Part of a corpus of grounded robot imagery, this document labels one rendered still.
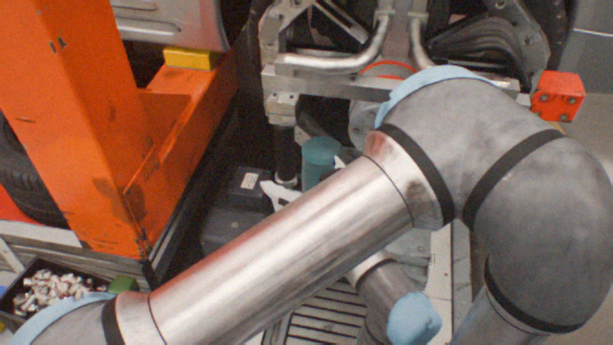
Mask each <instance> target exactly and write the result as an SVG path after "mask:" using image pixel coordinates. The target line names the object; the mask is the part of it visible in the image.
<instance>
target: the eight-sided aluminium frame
mask: <svg viewBox="0 0 613 345"><path fill-rule="evenodd" d="M482 1H483V3H484V4H485V5H486V7H487V8H488V11H489V12H490V13H491V15H492V16H493V17H497V18H502V19H504V20H505V21H507V22H508V23H509V24H511V26H512V27H513V28H514V31H515V33H516V34H517V36H518V39H519V41H520V44H521V47H522V50H523V53H524V57H526V59H527V64H528V68H529V73H530V78H531V81H532V86H533V87H532V90H531V92H530V96H531V98H532V97H533V94H534V92H535V88H536V86H537V83H538V81H539V79H540V77H541V75H543V73H544V70H545V69H546V63H547V61H548V59H549V57H550V55H551V52H550V48H549V45H548V42H547V39H546V36H545V34H544V32H543V31H542V29H541V26H540V24H539V25H538V23H537V22H536V21H535V19H534V17H533V16H532V14H531V13H529V12H530V11H528V10H527V8H526V7H525V5H524V3H523V2H522V0H482ZM314 2H316V0H275V1H274V2H273V3H272V4H271V5H270V6H269V7H268V8H267V9H266V10H265V13H264V15H263V17H262V19H261V21H260V22H259V36H258V38H260V49H261V61H262V69H263V67H264V64H270V65H274V64H275V59H276V57H277V55H278V53H280V54H285V53H286V27H287V26H288V25H289V24H290V23H291V22H292V21H294V20H295V19H296V18H297V17H298V16H299V15H301V13H302V12H303V11H304V10H305V9H306V8H308V7H309V6H310V5H311V4H312V3H314ZM271 91H272V90H271V89H264V98H265V103H264V107H265V115H266V116H267V117H268V113H267V100H268V97H269V95H270V93H271ZM316 136H328V137H331V136H330V135H329V134H328V133H327V132H326V131H325V130H324V129H323V128H321V127H320V126H319V125H318V124H317V123H315V122H314V121H313V120H312V119H311V118H310V117H309V116H308V115H307V114H306V113H305V112H304V111H303V110H301V113H300V116H299V119H298V122H297V124H296V126H295V141H296V142H297V143H298V144H299V145H300V146H301V147H302V145H303V144H304V142H305V141H307V140H308V139H311V138H313V137H316ZM331 138H332V137H331ZM343 149H344V154H343V156H342V162H343V163H344V164H345V165H346V166H348V165H350V164H351V163H353V162H354V161H355V160H357V159H358V158H360V157H361V156H362V154H363V152H362V151H361V150H359V149H358V148H352V147H346V146H343Z"/></svg>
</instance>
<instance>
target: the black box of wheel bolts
mask: <svg viewBox="0 0 613 345"><path fill-rule="evenodd" d="M113 280H114V277H109V276H106V275H103V274H100V273H98V272H95V271H91V270H88V269H85V268H83V267H77V266H74V265H71V264H69V263H66V262H63V261H60V260H56V259H54V258H51V257H48V256H43V255H40V254H37V255H36V256H35V257H34V258H33V259H32V262H31V263H29V264H28V265H27V266H26V267H25V268H24V270H23V271H22V272H21V273H20V274H19V275H18V276H17V278H16V279H15V280H14V281H13V282H12V283H11V285H10V286H9V287H8V288H7V289H6V290H5V291H3V293H2V294H1V295H0V321H1V322H2V323H3V324H4V325H5V326H6V327H7V328H8V329H10V330H11V331H12V332H13V334H14V335H15V334H16V332H17V331H18V330H19V329H20V328H21V327H22V326H23V325H24V324H25V323H26V322H27V321H28V320H30V319H31V318H32V317H34V316H35V315H36V314H37V313H39V312H41V311H42V310H44V309H46V308H47V307H48V306H50V305H52V304H54V303H56V302H58V301H59V300H61V299H64V298H69V297H74V298H75V300H77V299H79V298H81V297H82V295H83V294H84V293H89V292H105V293H108V290H109V288H110V286H111V284H112V282H113Z"/></svg>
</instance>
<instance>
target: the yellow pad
mask: <svg viewBox="0 0 613 345"><path fill-rule="evenodd" d="M163 54H164V58H165V62H166V64H165V66H166V67H173V68H188V69H195V70H202V71H213V69H214V67H215V65H216V64H217V62H218V61H219V59H220V57H221V56H222V54H223V52H216V51H210V50H201V49H194V48H186V47H170V46H167V47H166V48H165V49H164V50H163Z"/></svg>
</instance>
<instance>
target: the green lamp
mask: <svg viewBox="0 0 613 345"><path fill-rule="evenodd" d="M126 290H129V291H136V292H140V285H139V283H138V281H137V278H135V277H128V276H123V275H116V276H115V278H114V280H113V282H112V284H111V286H110V288H109V290H108V293H110V294H113V295H115V296H117V295H118V294H120V293H122V292H124V291H126Z"/></svg>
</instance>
